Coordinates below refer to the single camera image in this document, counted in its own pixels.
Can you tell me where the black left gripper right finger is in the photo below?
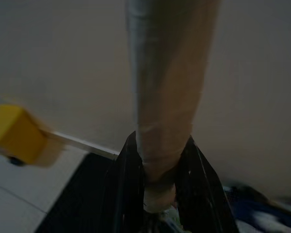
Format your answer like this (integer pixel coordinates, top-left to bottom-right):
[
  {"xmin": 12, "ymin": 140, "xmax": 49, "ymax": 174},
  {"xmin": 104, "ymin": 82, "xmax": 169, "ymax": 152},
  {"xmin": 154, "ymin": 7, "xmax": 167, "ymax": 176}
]
[{"xmin": 173, "ymin": 135, "xmax": 240, "ymax": 233}]

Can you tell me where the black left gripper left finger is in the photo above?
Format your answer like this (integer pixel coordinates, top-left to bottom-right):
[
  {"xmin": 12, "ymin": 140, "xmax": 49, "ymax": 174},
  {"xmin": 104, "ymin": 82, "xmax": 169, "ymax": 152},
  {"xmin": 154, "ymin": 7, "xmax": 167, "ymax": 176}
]
[{"xmin": 106, "ymin": 131, "xmax": 148, "ymax": 233}]

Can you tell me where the tape-wrapped broom handle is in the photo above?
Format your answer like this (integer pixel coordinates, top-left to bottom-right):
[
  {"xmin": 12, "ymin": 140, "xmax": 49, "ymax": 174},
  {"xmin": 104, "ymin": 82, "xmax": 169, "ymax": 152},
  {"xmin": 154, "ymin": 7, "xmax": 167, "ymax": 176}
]
[{"xmin": 125, "ymin": 0, "xmax": 221, "ymax": 215}]

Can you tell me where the black ribbed mat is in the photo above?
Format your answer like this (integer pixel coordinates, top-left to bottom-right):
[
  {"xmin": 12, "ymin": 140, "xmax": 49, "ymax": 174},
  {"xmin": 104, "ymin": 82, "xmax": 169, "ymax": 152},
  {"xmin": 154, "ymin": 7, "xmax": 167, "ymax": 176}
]
[{"xmin": 35, "ymin": 152, "xmax": 119, "ymax": 233}]

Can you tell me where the white baseboard strip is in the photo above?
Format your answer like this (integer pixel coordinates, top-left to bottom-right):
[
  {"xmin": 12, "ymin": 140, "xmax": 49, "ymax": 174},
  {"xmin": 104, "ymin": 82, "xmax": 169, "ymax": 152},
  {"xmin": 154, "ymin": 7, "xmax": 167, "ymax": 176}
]
[{"xmin": 47, "ymin": 131, "xmax": 120, "ymax": 160}]

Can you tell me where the blue and white cloth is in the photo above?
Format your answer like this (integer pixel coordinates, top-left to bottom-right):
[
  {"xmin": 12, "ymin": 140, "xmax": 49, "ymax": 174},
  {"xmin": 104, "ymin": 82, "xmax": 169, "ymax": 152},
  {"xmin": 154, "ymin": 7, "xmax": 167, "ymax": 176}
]
[{"xmin": 223, "ymin": 185, "xmax": 291, "ymax": 233}]

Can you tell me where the yellow box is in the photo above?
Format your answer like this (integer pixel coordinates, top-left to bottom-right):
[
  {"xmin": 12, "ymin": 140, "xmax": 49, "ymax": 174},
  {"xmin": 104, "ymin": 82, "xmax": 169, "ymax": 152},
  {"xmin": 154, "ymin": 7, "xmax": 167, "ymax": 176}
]
[{"xmin": 0, "ymin": 104, "xmax": 64, "ymax": 168}]

